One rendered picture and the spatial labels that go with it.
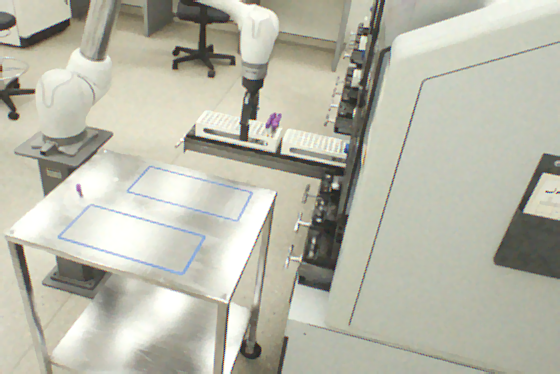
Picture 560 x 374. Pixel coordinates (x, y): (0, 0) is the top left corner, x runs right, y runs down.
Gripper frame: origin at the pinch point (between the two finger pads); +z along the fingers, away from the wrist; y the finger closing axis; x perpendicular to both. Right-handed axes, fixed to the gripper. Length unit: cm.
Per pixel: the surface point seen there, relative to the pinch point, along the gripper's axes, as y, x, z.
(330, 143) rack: -0.9, 29.7, -0.3
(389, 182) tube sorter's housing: 65, 43, -33
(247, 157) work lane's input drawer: 6.6, 2.3, 8.0
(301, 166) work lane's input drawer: 6.6, 21.6, 6.8
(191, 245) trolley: 57, 1, 4
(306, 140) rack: 0.4, 21.3, -0.2
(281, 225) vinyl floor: -52, 12, 86
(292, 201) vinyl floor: -75, 14, 86
